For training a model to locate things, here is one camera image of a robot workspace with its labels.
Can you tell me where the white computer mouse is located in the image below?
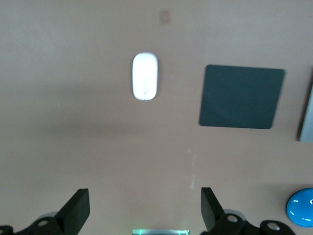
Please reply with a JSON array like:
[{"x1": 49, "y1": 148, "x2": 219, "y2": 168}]
[{"x1": 132, "y1": 51, "x2": 159, "y2": 101}]

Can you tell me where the blue desk lamp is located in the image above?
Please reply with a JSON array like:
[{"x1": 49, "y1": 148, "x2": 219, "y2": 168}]
[{"x1": 285, "y1": 188, "x2": 313, "y2": 229}]

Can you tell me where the black mouse pad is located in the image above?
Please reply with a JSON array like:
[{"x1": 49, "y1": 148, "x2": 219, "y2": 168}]
[{"x1": 198, "y1": 64, "x2": 286, "y2": 130}]

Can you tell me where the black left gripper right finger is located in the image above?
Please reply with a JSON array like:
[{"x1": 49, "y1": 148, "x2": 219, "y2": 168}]
[{"x1": 200, "y1": 187, "x2": 294, "y2": 235}]

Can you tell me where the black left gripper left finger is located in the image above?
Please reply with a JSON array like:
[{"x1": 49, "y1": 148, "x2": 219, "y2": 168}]
[{"x1": 0, "y1": 188, "x2": 90, "y2": 235}]

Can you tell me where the silver closed laptop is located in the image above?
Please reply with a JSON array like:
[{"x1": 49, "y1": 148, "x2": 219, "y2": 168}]
[{"x1": 296, "y1": 70, "x2": 313, "y2": 142}]

